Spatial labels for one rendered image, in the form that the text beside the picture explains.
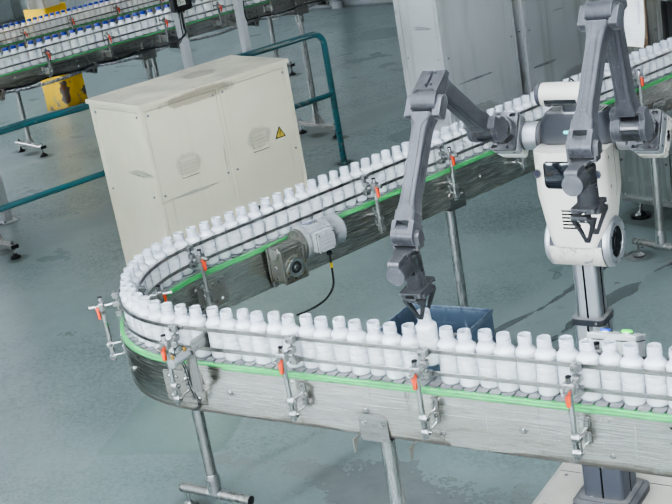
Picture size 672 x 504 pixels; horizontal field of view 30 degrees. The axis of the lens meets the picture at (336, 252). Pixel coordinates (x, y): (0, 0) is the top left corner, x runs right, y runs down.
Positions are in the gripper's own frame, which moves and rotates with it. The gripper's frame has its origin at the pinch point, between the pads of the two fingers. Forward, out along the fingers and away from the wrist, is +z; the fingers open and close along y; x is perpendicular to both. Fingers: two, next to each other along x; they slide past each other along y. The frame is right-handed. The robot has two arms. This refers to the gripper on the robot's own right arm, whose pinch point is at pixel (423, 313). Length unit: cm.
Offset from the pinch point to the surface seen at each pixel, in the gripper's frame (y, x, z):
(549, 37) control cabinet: -629, -231, 141
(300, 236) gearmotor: -96, -110, 31
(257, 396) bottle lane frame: 9, -61, 30
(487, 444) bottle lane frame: 9.5, 17.1, 35.5
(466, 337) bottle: 2.0, 13.2, 5.5
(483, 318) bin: -50, -10, 33
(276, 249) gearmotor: -86, -115, 32
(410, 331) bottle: 1.4, -4.7, 5.5
